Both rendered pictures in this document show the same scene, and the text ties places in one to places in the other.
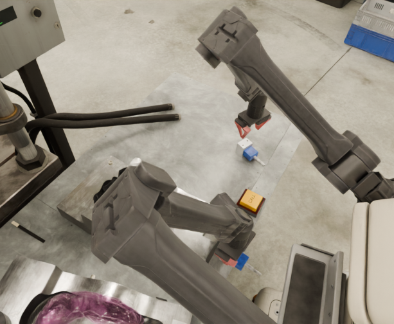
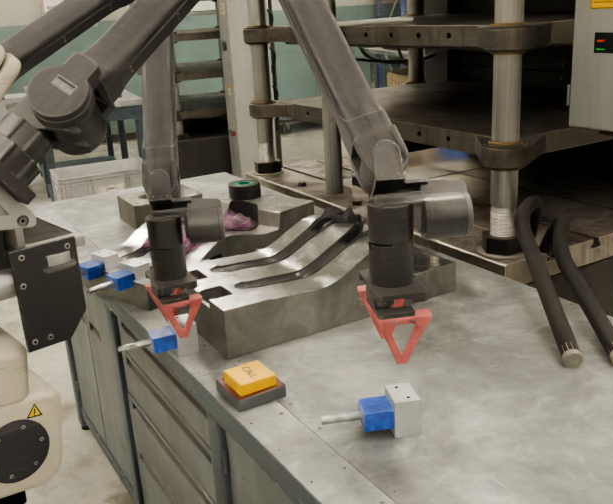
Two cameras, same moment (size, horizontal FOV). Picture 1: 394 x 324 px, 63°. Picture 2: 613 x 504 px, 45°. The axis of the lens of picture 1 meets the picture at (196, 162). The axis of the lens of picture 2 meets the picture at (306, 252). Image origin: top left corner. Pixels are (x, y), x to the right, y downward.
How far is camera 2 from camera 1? 1.64 m
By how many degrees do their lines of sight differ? 94
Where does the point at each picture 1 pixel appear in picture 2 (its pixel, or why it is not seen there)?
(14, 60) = (594, 112)
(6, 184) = (465, 239)
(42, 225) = not seen: hidden behind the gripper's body
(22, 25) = not seen: outside the picture
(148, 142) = (500, 324)
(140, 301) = (194, 257)
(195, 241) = (218, 280)
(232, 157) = not seen: hidden behind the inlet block
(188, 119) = (565, 377)
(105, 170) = (421, 257)
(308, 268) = (44, 236)
